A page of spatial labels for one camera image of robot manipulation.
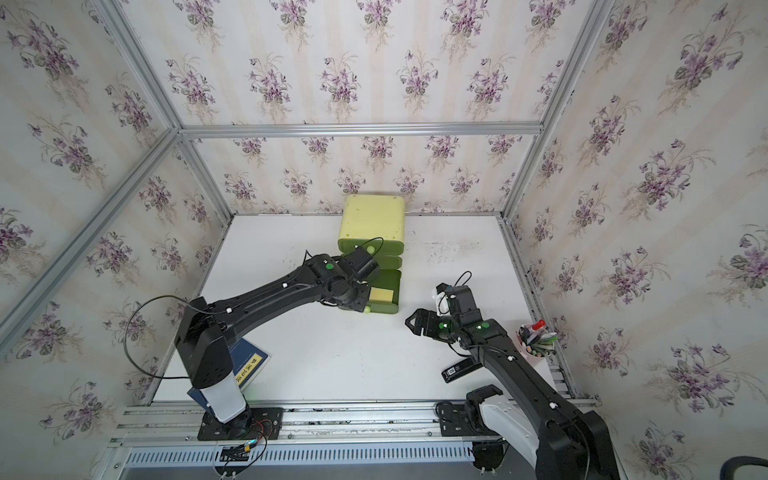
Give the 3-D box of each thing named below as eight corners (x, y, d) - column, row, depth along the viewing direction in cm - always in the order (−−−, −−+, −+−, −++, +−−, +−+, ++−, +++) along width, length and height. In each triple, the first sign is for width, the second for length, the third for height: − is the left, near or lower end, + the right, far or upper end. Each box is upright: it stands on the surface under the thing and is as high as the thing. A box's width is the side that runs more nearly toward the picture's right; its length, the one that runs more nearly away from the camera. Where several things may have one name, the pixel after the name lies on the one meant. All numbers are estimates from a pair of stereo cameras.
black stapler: (445, 383, 81) (448, 378, 77) (441, 374, 83) (443, 368, 79) (478, 370, 83) (482, 364, 80) (473, 361, 85) (477, 355, 81)
